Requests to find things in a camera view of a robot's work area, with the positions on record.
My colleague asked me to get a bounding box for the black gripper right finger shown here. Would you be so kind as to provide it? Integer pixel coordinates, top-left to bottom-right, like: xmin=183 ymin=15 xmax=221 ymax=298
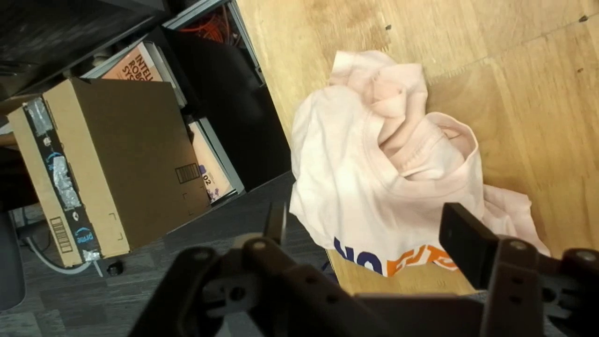
xmin=438 ymin=200 xmax=599 ymax=337

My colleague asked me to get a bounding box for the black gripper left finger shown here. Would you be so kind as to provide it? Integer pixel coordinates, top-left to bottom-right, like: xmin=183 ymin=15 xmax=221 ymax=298
xmin=127 ymin=198 xmax=326 ymax=337

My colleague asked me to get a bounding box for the pale peach printed shirt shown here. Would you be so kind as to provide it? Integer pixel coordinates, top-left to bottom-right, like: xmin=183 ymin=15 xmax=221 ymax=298
xmin=286 ymin=49 xmax=550 ymax=279

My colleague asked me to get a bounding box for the cardboard box black tape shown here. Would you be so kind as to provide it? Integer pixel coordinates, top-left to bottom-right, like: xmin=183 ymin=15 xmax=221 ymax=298
xmin=5 ymin=77 xmax=211 ymax=270

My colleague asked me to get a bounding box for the white hose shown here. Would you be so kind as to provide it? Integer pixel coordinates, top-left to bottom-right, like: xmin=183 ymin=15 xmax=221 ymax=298
xmin=24 ymin=230 xmax=105 ymax=277

